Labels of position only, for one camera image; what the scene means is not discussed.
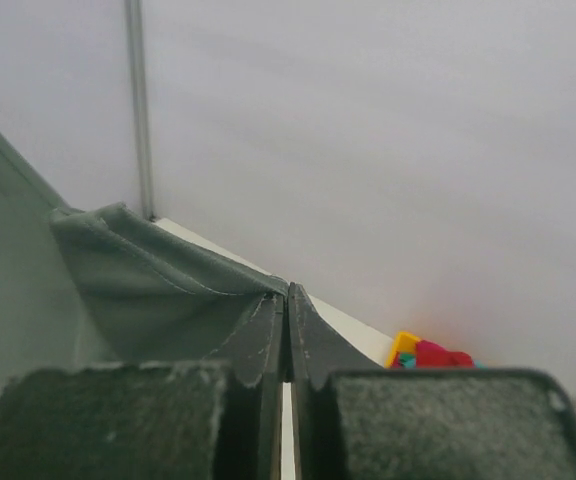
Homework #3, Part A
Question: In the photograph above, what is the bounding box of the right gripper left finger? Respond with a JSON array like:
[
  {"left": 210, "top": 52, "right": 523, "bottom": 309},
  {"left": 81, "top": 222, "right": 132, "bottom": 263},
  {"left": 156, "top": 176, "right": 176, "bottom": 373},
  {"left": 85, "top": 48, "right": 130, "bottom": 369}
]
[{"left": 0, "top": 294, "right": 285, "bottom": 479}]

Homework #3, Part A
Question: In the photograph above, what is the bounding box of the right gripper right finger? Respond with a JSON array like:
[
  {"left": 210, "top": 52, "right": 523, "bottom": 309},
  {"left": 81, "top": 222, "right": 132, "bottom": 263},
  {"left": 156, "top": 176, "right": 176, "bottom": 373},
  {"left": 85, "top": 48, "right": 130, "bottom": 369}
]
[{"left": 286, "top": 284, "right": 576, "bottom": 479}]

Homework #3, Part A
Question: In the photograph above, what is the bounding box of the dark grey t shirt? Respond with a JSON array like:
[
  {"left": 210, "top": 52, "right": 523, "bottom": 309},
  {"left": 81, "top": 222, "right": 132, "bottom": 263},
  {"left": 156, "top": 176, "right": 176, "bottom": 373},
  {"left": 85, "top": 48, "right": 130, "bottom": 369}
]
[{"left": 0, "top": 133, "right": 288, "bottom": 387}]

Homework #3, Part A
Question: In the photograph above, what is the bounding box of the yellow plastic bin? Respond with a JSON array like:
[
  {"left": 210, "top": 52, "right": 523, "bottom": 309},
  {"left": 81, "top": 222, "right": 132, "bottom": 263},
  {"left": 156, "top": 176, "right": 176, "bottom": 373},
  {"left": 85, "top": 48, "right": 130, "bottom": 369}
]
[{"left": 384, "top": 331, "right": 421, "bottom": 368}]

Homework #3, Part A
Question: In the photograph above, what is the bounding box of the red t shirt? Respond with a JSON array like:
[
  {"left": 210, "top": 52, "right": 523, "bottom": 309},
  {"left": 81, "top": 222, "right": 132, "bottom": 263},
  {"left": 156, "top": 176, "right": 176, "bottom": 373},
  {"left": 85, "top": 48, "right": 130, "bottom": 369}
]
[{"left": 415, "top": 340, "right": 475, "bottom": 368}]

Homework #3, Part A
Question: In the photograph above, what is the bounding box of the right aluminium frame post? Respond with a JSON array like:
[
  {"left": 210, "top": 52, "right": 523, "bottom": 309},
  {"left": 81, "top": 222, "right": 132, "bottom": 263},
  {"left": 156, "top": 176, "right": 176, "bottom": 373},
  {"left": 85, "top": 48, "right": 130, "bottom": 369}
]
[{"left": 124, "top": 0, "right": 157, "bottom": 220}]

